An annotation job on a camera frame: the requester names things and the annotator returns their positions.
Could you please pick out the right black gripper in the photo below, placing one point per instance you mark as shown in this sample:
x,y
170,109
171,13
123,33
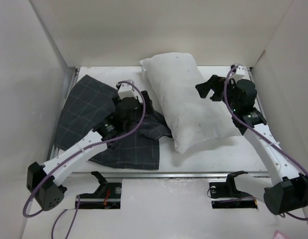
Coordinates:
x,y
215,83

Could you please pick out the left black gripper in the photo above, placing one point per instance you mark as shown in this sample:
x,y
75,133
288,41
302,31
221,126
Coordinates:
x,y
149,109

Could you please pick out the dark grey checked pillowcase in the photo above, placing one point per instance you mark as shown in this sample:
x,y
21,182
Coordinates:
x,y
90,102

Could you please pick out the white pillow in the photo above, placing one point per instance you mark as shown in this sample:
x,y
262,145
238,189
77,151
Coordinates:
x,y
191,119

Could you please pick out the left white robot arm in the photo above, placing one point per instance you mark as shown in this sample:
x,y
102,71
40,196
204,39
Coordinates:
x,y
46,182

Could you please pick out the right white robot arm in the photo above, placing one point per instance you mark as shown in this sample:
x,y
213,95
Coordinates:
x,y
288,189

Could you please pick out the pink object at corner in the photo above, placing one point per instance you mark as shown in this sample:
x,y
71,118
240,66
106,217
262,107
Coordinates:
x,y
280,235

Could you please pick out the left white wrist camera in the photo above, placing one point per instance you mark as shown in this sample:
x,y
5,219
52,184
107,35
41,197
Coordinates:
x,y
125,91

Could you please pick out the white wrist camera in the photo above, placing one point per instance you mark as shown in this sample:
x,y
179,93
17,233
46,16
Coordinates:
x,y
125,91
238,69

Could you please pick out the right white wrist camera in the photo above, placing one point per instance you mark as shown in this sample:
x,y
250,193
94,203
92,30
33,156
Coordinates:
x,y
238,69

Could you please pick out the aluminium rail at table front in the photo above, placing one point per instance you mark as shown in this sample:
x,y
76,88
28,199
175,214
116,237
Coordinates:
x,y
152,174

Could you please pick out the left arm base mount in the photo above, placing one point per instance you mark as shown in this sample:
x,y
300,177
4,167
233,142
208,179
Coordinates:
x,y
106,196

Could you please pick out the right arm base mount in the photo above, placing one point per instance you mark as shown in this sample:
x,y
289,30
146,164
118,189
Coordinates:
x,y
224,194

